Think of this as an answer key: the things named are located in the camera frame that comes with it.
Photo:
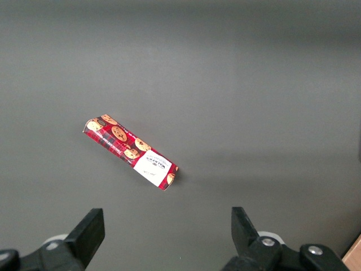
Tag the wooden drawer cabinet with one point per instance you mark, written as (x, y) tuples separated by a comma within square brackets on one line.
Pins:
[(355, 259)]

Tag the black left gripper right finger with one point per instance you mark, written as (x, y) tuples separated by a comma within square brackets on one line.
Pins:
[(253, 248)]

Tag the red cookie box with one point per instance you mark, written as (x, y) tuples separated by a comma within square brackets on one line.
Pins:
[(127, 146)]

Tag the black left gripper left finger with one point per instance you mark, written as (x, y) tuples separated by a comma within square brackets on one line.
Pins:
[(81, 240)]

